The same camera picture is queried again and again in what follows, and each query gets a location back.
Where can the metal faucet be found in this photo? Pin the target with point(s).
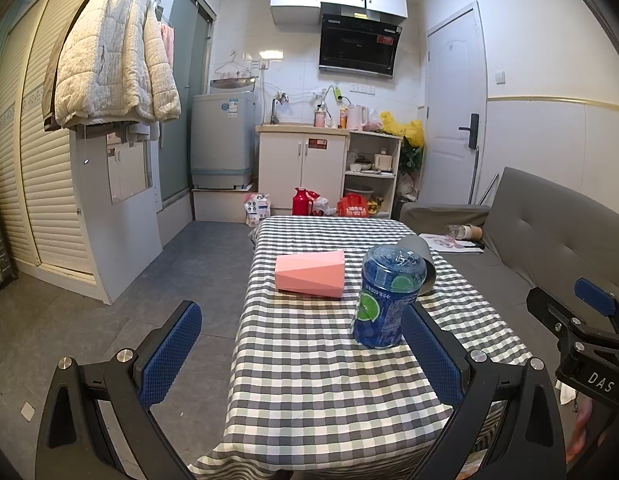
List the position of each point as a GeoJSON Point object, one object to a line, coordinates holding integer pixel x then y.
{"type": "Point", "coordinates": [275, 107]}

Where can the louvred wardrobe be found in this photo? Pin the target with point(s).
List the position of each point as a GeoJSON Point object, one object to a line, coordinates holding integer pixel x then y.
{"type": "Point", "coordinates": [29, 160]}

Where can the mop stick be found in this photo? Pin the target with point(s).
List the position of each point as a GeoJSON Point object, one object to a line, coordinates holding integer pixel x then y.
{"type": "Point", "coordinates": [473, 180]}

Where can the white rice cooker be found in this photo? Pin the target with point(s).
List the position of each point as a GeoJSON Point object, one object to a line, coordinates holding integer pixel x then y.
{"type": "Point", "coordinates": [383, 162]}

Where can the printed booklet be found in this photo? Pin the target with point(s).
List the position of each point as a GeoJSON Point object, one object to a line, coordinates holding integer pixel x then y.
{"type": "Point", "coordinates": [447, 243]}

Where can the white open shelf unit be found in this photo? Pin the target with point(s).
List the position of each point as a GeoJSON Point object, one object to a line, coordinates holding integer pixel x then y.
{"type": "Point", "coordinates": [397, 180]}

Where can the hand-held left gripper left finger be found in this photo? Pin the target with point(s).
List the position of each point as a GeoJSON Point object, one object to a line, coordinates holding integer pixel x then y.
{"type": "Point", "coordinates": [172, 350]}

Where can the clear plastic bottle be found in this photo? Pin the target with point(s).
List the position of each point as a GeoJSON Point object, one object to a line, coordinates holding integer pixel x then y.
{"type": "Point", "coordinates": [455, 231]}

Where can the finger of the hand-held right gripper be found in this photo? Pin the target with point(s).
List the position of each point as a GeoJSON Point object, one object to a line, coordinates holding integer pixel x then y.
{"type": "Point", "coordinates": [554, 310]}
{"type": "Point", "coordinates": [594, 292]}

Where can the white quilted jacket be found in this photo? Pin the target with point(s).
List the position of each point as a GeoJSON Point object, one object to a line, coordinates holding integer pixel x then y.
{"type": "Point", "coordinates": [114, 55]}

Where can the grey plastic basin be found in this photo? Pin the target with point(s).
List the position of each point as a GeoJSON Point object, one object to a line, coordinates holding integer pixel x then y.
{"type": "Point", "coordinates": [358, 192]}

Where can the frosted glass door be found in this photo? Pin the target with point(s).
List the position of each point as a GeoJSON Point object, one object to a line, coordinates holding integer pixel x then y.
{"type": "Point", "coordinates": [182, 110]}

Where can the white door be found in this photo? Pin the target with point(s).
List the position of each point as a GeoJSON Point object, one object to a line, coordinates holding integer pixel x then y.
{"type": "Point", "coordinates": [452, 85]}

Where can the grey cup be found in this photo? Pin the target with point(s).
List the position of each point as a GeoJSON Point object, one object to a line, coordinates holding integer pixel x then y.
{"type": "Point", "coordinates": [424, 260]}

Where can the white washing machine platform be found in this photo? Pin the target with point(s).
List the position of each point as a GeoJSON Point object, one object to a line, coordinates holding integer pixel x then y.
{"type": "Point", "coordinates": [217, 205]}

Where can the pink bottle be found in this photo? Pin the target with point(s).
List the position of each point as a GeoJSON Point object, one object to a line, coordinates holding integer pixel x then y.
{"type": "Point", "coordinates": [319, 119]}

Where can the white sink cabinet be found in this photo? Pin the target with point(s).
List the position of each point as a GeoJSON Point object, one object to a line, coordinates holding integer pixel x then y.
{"type": "Point", "coordinates": [299, 175]}

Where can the yellow plastic bag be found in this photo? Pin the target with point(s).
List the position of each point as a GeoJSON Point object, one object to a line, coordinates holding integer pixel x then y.
{"type": "Point", "coordinates": [404, 127]}

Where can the grey sofa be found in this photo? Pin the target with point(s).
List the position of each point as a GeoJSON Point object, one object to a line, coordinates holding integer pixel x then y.
{"type": "Point", "coordinates": [529, 240]}

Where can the red plastic bag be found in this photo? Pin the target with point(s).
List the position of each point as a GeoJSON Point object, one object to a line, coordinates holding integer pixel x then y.
{"type": "Point", "coordinates": [354, 206]}

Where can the grey washing machine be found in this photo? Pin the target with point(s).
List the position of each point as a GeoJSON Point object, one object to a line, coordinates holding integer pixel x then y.
{"type": "Point", "coordinates": [222, 135]}

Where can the pink faceted cup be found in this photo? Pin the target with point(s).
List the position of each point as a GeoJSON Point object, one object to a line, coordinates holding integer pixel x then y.
{"type": "Point", "coordinates": [312, 275]}

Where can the green leafy vegetables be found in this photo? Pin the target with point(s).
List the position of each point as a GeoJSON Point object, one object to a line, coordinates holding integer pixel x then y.
{"type": "Point", "coordinates": [412, 157]}

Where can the black range hood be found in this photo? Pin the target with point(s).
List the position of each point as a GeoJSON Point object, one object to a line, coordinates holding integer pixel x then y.
{"type": "Point", "coordinates": [357, 42]}

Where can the pink hanging cloth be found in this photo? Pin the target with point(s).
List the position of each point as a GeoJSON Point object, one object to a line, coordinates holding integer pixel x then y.
{"type": "Point", "coordinates": [167, 42]}

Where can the red thermos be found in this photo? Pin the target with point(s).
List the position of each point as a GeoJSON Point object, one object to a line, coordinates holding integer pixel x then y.
{"type": "Point", "coordinates": [300, 202]}

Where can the pink electric kettle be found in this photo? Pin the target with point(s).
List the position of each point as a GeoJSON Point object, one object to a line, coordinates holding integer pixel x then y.
{"type": "Point", "coordinates": [357, 117]}

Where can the white mirror door panel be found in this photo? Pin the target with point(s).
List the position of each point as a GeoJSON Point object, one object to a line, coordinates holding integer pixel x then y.
{"type": "Point", "coordinates": [124, 220]}

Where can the blue lime drink bottle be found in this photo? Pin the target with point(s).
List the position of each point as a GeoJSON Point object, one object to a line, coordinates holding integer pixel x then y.
{"type": "Point", "coordinates": [384, 300]}

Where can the pink wash basin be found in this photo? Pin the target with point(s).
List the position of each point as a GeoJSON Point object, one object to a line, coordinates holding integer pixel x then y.
{"type": "Point", "coordinates": [232, 85]}

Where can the orange bottle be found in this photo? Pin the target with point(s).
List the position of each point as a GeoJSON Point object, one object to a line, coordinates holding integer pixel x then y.
{"type": "Point", "coordinates": [343, 119]}

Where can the person's right hand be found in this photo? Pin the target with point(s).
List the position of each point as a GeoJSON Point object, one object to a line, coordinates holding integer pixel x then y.
{"type": "Point", "coordinates": [585, 422]}

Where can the brown paper cup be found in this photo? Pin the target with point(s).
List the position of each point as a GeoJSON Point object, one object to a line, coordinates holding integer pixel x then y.
{"type": "Point", "coordinates": [473, 232]}

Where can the white packet pack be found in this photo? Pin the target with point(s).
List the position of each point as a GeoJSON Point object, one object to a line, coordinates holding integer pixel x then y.
{"type": "Point", "coordinates": [257, 210]}

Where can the checkered tablecloth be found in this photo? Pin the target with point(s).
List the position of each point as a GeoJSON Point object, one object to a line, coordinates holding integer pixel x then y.
{"type": "Point", "coordinates": [314, 370]}

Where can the white light switch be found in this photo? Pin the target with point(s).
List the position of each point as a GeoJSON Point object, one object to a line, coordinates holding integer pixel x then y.
{"type": "Point", "coordinates": [500, 77]}

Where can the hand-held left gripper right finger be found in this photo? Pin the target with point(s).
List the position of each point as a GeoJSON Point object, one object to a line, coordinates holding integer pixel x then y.
{"type": "Point", "coordinates": [432, 355]}

